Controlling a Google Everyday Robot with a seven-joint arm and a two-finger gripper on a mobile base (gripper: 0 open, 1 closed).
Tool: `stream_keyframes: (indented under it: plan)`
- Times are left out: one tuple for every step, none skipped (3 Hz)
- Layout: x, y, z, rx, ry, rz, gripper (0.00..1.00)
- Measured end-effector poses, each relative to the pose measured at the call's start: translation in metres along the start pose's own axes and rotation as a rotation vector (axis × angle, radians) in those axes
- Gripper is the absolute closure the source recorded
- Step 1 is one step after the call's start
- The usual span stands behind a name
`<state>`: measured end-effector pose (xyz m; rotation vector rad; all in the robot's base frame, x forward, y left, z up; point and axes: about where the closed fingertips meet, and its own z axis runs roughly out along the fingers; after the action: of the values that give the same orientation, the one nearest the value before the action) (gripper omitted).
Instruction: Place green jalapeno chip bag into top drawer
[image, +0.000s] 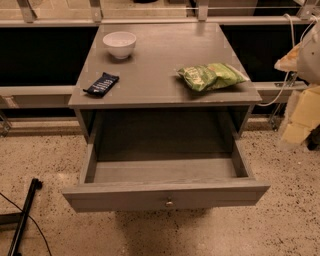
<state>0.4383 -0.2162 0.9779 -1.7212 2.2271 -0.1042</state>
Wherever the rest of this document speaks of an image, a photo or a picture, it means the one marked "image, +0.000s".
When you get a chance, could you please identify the grey wooden cabinet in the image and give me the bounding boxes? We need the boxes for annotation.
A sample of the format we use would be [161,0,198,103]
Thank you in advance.
[69,23,261,137]

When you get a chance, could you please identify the dark blue snack bar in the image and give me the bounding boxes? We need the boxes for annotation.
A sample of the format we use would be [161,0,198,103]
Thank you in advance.
[83,72,119,97]

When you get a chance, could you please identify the thin black cable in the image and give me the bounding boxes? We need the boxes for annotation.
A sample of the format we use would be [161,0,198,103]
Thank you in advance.
[0,192,53,256]

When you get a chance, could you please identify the white cable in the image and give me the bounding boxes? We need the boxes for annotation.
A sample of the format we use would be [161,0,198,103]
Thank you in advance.
[255,13,319,108]

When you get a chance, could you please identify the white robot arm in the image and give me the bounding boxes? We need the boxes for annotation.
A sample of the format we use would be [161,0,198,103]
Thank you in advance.
[274,22,320,145]

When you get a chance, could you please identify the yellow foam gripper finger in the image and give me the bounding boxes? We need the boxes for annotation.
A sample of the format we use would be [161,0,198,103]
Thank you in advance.
[274,44,300,72]
[279,84,320,147]

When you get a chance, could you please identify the green jalapeno chip bag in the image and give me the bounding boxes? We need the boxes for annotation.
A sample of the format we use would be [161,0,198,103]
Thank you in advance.
[177,63,249,92]

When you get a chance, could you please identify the open grey top drawer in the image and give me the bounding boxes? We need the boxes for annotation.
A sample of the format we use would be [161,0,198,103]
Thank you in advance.
[61,111,271,214]

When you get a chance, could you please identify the black metal stand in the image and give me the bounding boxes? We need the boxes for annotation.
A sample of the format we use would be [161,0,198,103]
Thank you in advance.
[0,178,42,256]

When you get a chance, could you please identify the metal railing frame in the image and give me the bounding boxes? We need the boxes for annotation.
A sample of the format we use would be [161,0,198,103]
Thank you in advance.
[0,0,320,137]

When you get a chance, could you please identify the brass drawer knob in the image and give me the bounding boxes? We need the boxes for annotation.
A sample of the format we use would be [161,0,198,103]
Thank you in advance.
[165,197,174,208]

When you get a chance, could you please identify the white ceramic bowl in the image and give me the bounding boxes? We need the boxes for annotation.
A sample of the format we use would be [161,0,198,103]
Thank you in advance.
[103,31,137,59]

